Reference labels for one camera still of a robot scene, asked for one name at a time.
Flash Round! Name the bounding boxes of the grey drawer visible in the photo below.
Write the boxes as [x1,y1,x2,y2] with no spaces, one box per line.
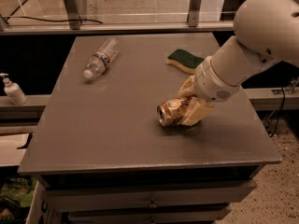
[69,204,231,224]
[41,180,257,212]

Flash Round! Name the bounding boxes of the green snack bag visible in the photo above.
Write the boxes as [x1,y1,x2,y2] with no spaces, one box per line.
[0,176,36,224]

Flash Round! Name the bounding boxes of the metal rail frame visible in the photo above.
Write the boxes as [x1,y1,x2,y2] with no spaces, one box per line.
[1,0,245,34]

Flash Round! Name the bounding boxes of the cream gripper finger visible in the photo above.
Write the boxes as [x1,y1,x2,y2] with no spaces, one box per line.
[180,97,214,126]
[178,76,195,97]

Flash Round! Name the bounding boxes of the upper grey drawer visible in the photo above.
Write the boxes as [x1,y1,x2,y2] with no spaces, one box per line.
[41,180,257,212]

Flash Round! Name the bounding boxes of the grey drawer cabinet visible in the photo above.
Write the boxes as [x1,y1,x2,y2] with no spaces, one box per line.
[17,32,283,224]

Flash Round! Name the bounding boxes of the clear plastic water bottle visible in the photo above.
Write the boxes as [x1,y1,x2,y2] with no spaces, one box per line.
[83,37,120,80]

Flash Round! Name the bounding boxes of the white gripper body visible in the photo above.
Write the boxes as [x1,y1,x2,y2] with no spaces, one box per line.
[193,56,239,103]

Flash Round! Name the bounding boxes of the green and yellow sponge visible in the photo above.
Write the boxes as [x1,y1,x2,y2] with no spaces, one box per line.
[166,49,204,75]

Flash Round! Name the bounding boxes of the black cable on floor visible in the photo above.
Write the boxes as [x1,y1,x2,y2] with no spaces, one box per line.
[0,14,104,25]

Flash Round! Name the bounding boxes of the lower grey drawer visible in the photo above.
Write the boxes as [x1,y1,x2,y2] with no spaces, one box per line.
[69,204,231,224]

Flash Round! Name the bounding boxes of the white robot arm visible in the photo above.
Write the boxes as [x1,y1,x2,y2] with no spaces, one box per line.
[178,0,299,126]

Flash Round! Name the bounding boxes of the crushed orange soda can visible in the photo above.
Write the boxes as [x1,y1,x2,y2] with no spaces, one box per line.
[157,97,190,127]

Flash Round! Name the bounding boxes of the white pump dispenser bottle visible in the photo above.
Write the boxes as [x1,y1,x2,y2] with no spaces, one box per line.
[0,73,27,105]

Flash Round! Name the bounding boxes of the white cardboard box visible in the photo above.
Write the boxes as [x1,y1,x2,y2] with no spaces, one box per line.
[25,182,62,224]

